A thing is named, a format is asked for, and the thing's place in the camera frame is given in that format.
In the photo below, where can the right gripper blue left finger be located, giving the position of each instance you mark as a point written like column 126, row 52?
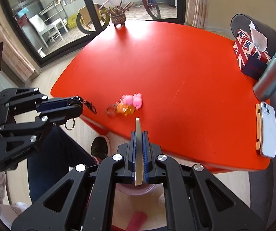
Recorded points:
column 132, row 153

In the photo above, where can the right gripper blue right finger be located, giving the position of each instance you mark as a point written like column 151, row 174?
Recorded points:
column 145, row 155

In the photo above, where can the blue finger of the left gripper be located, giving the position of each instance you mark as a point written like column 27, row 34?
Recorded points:
column 58, row 105
column 61, row 115

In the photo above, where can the white hook with black keychain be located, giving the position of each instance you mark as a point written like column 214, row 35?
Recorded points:
column 139, row 165

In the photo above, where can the black retractable keychain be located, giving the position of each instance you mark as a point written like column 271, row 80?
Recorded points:
column 80, row 101

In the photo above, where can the orange turtle keychain charm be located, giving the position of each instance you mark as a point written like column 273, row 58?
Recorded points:
column 120, row 108

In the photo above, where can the pink pig toy keychain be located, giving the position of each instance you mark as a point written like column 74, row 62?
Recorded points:
column 133, row 100

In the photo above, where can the pink trash bin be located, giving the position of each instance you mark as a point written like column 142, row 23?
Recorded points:
column 133, row 190

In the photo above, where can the person's black shoe left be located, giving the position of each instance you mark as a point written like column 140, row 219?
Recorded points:
column 100, row 149

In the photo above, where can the white plastic chair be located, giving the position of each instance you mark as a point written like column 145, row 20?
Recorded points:
column 42, row 28

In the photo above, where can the red table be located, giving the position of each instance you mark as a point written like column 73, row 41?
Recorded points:
column 196, row 103

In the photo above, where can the potted succulent plant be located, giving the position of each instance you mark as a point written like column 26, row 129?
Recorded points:
column 117, row 13

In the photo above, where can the wooden phone stand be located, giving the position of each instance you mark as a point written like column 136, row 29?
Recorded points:
column 259, row 126

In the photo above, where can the white smartphone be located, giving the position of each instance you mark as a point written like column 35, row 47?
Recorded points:
column 268, row 124

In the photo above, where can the white pink bicycle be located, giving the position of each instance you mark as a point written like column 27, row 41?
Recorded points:
column 150, row 6

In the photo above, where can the beige curtain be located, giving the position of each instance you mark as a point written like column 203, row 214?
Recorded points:
column 197, row 13

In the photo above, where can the union jack tissue box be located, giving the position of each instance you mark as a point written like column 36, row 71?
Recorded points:
column 250, row 51

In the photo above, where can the teal metal tumbler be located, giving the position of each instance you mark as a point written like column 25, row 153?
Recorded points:
column 266, row 85

